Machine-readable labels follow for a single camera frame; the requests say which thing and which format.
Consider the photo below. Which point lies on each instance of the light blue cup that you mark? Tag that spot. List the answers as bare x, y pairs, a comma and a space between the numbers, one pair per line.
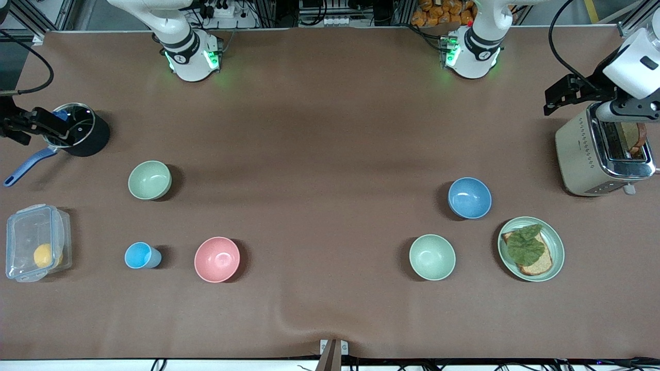
139, 255

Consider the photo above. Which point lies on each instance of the blue bowl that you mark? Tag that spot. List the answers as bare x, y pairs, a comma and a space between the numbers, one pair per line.
469, 198

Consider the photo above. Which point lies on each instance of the brown bread slice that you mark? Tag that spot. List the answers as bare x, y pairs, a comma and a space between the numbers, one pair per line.
633, 138

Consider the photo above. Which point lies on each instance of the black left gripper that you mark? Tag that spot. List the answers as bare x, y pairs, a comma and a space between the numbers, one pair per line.
592, 88

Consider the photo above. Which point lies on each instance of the wholegrain bread slice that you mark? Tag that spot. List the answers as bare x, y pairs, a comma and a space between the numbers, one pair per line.
539, 267

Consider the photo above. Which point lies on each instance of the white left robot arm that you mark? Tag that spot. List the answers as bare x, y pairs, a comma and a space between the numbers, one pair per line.
477, 56

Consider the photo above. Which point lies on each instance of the aluminium frame profile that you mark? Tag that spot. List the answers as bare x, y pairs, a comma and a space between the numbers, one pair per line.
46, 13
639, 21

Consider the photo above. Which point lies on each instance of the beige chrome toaster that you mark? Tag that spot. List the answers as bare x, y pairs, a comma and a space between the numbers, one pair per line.
577, 154

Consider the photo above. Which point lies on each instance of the metal clamp bracket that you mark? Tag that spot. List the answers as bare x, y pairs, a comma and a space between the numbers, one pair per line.
333, 350

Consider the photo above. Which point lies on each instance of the light green bowl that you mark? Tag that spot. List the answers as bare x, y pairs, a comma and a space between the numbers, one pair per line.
432, 257
149, 180

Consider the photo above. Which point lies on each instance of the yellow lemon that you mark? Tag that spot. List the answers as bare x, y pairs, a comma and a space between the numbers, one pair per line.
45, 256

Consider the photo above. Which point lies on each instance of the clear plastic lidded container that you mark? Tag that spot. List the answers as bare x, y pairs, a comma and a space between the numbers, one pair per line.
31, 232

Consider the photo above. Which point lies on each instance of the pink bowl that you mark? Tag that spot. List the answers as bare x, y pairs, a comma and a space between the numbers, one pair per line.
217, 259

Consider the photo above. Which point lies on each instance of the white power strip with plugs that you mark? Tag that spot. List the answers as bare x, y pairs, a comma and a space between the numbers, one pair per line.
224, 10

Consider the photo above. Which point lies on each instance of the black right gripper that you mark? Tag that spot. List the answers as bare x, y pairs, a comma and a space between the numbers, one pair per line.
7, 119

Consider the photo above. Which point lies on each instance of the green lettuce leaf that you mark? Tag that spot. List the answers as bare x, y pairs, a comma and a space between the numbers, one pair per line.
526, 246

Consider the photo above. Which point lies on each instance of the light green plate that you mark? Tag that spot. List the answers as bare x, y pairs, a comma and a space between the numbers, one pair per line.
557, 247

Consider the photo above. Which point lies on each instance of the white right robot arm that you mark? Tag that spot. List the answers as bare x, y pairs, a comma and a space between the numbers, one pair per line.
188, 62

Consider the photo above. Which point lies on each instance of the orange snack bag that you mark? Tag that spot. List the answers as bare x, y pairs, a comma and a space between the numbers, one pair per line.
443, 13

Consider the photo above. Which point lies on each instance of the brown table cloth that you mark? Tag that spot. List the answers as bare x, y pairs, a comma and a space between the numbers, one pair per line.
330, 309

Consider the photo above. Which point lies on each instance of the glass lid with blue knob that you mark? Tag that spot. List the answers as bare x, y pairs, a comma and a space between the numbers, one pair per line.
82, 121

